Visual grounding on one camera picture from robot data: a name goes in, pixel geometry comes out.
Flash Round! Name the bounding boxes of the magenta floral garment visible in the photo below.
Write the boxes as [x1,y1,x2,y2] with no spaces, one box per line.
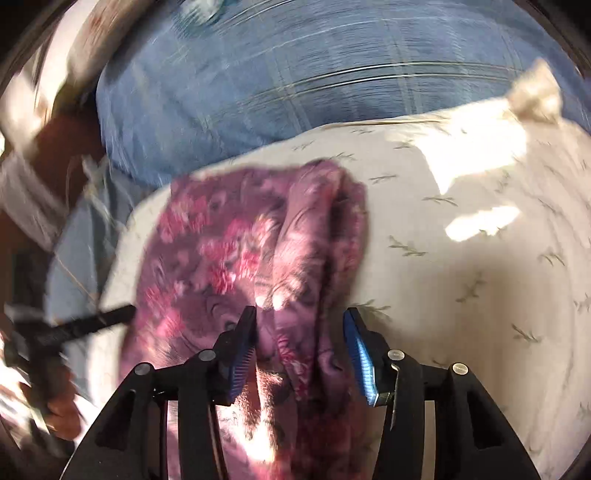
[119,160,367,479]

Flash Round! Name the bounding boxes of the left hand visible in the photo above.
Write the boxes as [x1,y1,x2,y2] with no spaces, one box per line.
[46,367,82,441]

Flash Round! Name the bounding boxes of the grey cloth on headboard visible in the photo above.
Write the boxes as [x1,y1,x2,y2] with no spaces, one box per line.
[1,152,69,252]

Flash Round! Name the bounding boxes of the cream leaf-print pillow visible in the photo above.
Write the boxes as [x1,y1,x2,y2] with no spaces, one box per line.
[87,61,590,479]

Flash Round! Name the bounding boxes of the grey star-logo pillowcase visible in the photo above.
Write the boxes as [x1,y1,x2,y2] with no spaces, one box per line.
[43,156,153,402]

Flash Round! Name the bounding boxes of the brown wooden headboard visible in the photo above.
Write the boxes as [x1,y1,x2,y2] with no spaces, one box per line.
[1,110,105,301]

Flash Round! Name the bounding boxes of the blue plaid quilt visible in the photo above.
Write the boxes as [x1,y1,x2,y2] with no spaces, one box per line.
[96,1,590,187]

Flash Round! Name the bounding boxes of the striped beige bolster pillow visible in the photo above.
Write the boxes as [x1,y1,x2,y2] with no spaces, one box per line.
[1,1,152,151]

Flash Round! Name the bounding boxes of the white charger with cable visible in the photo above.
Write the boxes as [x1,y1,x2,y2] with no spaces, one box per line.
[62,155,134,235]

